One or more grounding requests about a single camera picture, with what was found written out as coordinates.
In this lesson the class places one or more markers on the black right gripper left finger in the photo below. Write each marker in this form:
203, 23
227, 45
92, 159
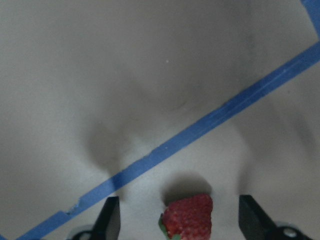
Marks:
108, 223

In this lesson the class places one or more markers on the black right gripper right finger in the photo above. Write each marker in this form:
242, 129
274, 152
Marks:
254, 222

